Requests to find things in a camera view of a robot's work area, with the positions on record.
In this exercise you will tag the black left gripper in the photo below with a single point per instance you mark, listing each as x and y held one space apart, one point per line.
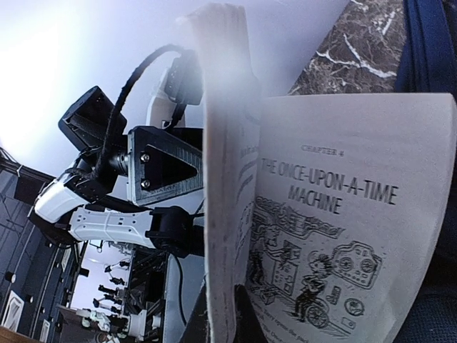
163 164

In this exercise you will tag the green Storey Treehouse book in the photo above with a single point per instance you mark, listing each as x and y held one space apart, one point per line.
323 211

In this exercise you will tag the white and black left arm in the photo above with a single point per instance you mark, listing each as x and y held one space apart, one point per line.
73 208

